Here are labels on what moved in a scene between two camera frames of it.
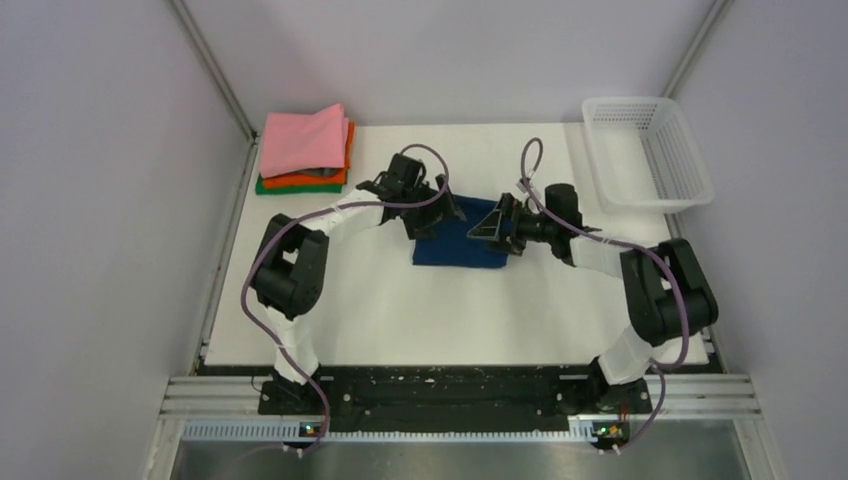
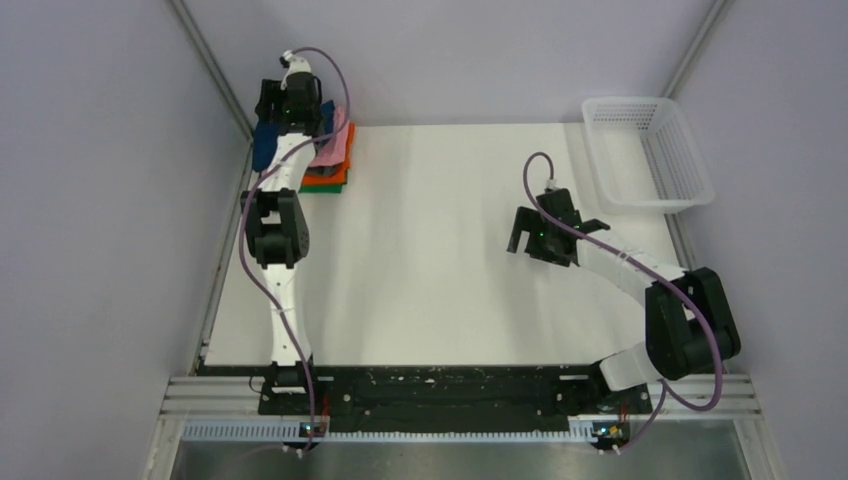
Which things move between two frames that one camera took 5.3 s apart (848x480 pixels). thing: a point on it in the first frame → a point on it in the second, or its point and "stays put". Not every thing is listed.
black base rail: x=455 y=394 stays put
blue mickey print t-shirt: x=451 y=244 → x=266 y=135
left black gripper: x=445 y=207 → x=271 y=92
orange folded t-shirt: x=301 y=179 stays put
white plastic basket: x=644 y=156 stays put
